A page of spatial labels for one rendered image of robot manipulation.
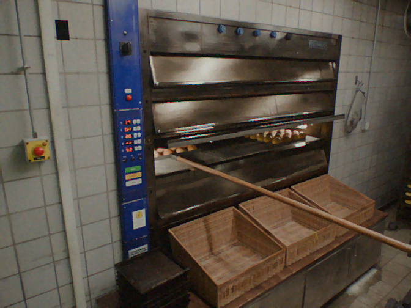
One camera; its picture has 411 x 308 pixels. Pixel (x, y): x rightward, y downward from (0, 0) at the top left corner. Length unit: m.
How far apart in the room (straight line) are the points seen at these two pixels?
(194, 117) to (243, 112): 0.41
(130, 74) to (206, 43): 0.55
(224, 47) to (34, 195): 1.35
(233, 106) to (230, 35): 0.45
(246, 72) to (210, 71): 0.31
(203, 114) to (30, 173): 1.01
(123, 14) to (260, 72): 1.04
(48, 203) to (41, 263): 0.31
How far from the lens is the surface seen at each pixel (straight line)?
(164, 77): 1.76
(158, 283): 1.61
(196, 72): 1.89
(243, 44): 2.17
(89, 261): 1.86
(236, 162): 2.20
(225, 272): 2.04
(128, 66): 1.65
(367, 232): 1.37
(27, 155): 1.51
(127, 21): 1.67
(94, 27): 1.63
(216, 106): 2.02
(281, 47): 2.45
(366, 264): 3.16
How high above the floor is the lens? 1.79
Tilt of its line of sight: 15 degrees down
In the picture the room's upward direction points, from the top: straight up
